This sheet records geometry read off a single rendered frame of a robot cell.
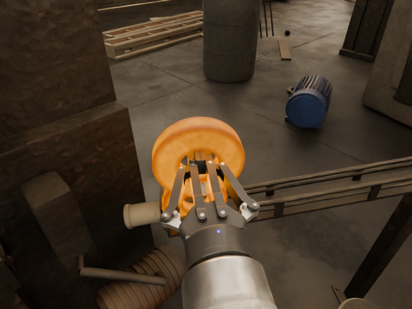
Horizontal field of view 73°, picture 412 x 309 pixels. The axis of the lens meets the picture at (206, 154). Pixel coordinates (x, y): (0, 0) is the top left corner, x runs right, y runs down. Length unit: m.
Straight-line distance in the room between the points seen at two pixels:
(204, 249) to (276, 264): 1.14
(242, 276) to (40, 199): 0.46
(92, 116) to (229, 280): 0.53
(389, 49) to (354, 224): 1.52
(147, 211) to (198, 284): 0.42
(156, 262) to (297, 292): 0.77
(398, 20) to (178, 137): 2.40
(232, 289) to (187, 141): 0.23
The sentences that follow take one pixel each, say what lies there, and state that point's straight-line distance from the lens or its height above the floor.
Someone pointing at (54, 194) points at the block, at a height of 0.80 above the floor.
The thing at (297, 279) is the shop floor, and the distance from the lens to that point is 1.42.
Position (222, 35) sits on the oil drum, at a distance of 2.92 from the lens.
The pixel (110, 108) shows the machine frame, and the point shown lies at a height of 0.87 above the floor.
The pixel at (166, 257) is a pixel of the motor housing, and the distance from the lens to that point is 0.79.
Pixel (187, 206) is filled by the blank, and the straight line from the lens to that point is 0.70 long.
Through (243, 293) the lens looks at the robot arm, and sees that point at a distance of 0.27.
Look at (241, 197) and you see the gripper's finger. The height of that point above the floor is 0.93.
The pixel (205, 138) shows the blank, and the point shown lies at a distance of 0.42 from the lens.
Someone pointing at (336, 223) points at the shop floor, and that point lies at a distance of 1.68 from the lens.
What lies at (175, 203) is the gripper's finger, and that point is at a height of 0.93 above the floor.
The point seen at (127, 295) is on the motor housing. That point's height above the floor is 0.53.
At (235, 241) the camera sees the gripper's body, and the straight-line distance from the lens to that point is 0.31.
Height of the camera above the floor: 1.20
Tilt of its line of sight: 38 degrees down
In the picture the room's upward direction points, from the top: straight up
